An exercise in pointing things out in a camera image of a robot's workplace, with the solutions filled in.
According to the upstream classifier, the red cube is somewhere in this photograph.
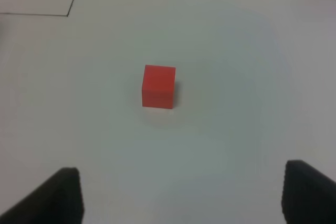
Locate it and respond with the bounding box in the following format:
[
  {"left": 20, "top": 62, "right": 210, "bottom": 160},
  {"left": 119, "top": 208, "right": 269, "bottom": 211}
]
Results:
[{"left": 142, "top": 65, "right": 176, "bottom": 109}]

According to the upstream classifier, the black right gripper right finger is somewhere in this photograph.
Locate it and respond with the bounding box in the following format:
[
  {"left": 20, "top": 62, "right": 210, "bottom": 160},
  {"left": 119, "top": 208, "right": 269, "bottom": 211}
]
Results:
[{"left": 281, "top": 160, "right": 335, "bottom": 223}]

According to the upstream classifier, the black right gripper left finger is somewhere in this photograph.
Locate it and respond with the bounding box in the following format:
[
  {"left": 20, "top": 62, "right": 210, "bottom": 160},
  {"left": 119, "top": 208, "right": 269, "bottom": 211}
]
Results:
[{"left": 1, "top": 167, "right": 85, "bottom": 223}]

